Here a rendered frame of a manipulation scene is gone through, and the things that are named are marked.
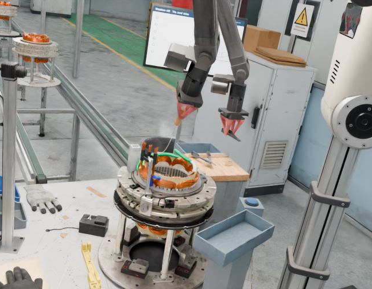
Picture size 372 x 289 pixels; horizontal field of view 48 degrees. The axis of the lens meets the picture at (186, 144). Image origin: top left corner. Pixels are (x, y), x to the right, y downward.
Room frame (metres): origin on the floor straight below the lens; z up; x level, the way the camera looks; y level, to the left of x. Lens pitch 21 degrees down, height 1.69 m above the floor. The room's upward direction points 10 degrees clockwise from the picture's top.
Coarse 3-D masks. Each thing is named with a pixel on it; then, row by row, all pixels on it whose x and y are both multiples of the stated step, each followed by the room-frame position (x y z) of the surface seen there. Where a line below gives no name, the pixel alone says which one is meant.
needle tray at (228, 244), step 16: (224, 224) 1.09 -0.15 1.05; (240, 224) 1.15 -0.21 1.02; (256, 224) 1.15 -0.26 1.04; (272, 224) 1.12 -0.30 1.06; (208, 240) 1.03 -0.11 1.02; (224, 240) 1.05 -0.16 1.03; (240, 240) 1.06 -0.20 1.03; (256, 240) 1.04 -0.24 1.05; (208, 256) 0.95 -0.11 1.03; (224, 256) 0.92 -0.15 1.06; (240, 256) 0.98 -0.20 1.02; (208, 272) 1.03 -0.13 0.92; (224, 272) 1.00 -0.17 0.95; (240, 272) 1.03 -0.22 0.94; (208, 288) 1.02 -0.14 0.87; (224, 288) 0.99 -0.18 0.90; (240, 288) 1.05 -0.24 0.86
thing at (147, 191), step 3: (150, 159) 1.10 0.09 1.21; (150, 162) 1.10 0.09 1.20; (150, 165) 1.09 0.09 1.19; (150, 168) 1.09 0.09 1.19; (150, 171) 1.10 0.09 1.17; (150, 174) 1.10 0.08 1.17; (147, 180) 1.10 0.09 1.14; (147, 183) 1.10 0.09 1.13; (147, 186) 1.09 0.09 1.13; (147, 189) 1.09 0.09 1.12; (144, 192) 1.11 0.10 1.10; (147, 192) 1.09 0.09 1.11; (150, 192) 1.10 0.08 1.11; (147, 195) 1.09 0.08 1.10; (150, 195) 1.09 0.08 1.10
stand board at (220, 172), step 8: (192, 160) 1.50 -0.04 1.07; (200, 160) 1.51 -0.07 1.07; (208, 160) 1.53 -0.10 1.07; (216, 160) 1.54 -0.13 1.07; (224, 160) 1.56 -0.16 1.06; (232, 160) 1.57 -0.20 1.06; (200, 168) 1.43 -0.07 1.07; (208, 168) 1.45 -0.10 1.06; (216, 168) 1.46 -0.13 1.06; (224, 168) 1.47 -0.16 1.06; (232, 168) 1.49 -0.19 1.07; (240, 168) 1.50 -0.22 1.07; (216, 176) 1.39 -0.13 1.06; (224, 176) 1.41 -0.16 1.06; (232, 176) 1.42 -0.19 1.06; (240, 176) 1.44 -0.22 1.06; (248, 176) 1.45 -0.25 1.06
